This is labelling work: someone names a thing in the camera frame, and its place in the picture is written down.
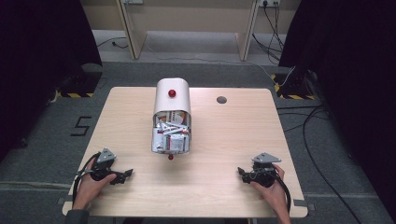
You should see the black curtain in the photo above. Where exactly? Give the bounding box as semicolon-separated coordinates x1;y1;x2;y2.
0;0;104;162
277;0;396;216

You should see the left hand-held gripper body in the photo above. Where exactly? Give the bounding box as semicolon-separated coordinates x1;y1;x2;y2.
90;147;118;182

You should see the pile of medicine packets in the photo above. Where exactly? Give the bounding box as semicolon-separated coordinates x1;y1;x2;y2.
152;110;191;154

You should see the black stand base striped tape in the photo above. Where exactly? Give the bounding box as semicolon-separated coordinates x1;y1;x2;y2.
270;72;316;101
57;63;104;99

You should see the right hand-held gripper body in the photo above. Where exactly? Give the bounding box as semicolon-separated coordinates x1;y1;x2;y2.
248;151;282;189

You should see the person's left hand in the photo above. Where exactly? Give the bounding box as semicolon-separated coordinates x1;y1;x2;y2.
72;161;118;211

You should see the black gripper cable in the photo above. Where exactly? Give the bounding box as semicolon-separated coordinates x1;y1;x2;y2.
71;151;102;204
273;172;292;214

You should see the person's right hand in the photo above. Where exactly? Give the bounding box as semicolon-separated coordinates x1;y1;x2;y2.
249;163;290;217

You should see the white cylindrical container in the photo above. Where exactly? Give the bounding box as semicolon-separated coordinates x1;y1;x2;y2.
150;77;192;161

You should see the bundle of black power cables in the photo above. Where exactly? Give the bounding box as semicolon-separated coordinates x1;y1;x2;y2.
251;1;286;63

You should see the black floor cable with plug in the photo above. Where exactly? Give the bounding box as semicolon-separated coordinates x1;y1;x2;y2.
95;36;130;50

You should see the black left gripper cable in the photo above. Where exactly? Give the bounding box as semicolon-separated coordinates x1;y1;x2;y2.
71;151;102;204

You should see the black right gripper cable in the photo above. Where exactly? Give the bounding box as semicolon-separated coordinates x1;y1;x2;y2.
273;172;292;214

